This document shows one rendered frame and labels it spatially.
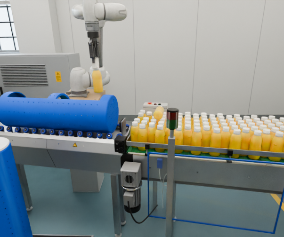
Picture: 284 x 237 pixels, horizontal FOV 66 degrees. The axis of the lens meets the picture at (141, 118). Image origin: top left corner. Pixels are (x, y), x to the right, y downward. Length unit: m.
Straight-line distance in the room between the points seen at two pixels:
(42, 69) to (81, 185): 1.71
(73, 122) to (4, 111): 0.55
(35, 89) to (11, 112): 1.68
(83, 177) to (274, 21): 4.11
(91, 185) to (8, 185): 1.22
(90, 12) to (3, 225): 1.39
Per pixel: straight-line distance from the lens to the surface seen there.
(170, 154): 1.22
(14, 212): 1.66
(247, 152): 1.44
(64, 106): 1.63
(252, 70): 4.76
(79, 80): 2.21
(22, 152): 2.00
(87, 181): 2.58
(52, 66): 3.34
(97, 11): 1.54
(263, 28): 4.78
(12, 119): 1.89
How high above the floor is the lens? 1.59
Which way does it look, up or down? 19 degrees down
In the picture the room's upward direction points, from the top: 1 degrees counter-clockwise
